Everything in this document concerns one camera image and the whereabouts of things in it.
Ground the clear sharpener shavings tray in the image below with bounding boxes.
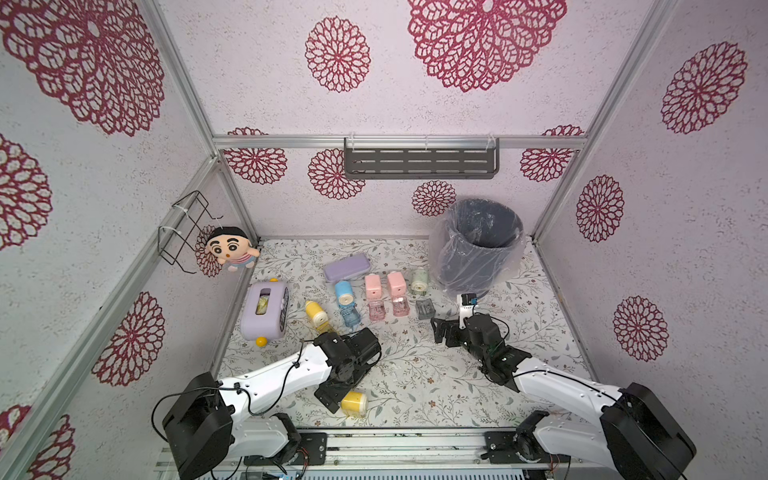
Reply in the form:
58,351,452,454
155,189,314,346
415,298,436,321

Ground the blue pencil sharpener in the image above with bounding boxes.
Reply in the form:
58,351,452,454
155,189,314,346
334,280,355,306

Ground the yellow sharpener shavings tray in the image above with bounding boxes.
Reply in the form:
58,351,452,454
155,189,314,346
316,322,333,333

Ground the clear plastic bin liner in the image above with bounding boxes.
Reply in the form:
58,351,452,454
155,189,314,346
427,197,529,304

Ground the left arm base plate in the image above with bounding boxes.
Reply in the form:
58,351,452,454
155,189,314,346
244,431,328,467

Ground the yellow pencil sharpener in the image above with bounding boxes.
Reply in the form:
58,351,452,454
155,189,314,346
305,301,329,330
341,391,368,418

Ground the purple pencil case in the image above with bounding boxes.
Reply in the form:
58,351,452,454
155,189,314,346
323,253,371,283

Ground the blue sharpener shavings tray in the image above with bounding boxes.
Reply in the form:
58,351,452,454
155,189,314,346
340,303,361,329

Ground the Shin-chan plush doll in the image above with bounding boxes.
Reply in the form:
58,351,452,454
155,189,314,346
205,226,260,272

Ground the black wire wall basket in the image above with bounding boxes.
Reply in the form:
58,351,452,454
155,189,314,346
155,190,223,275

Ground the grey wall shelf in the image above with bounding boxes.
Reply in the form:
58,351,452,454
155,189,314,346
342,138,500,180

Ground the green pencil sharpener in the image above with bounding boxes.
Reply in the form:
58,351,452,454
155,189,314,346
410,267,429,296

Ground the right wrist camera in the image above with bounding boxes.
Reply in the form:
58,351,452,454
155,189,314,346
457,293,478,329

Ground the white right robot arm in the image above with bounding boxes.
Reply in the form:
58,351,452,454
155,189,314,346
431,314,697,479

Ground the pink pencil sharpener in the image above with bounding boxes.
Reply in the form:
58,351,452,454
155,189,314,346
387,271,407,298
364,274,383,301

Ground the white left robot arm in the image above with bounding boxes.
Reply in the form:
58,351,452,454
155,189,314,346
153,328,382,479

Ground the pink sharpener shavings tray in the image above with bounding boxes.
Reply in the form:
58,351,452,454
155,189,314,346
392,297,410,318

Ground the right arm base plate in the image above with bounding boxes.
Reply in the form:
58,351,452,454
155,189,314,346
480,430,551,464

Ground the purple tissue box holder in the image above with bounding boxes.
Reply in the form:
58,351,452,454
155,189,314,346
240,279,290,343

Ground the grey trash bin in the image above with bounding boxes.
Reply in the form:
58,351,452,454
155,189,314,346
436,199,526,303

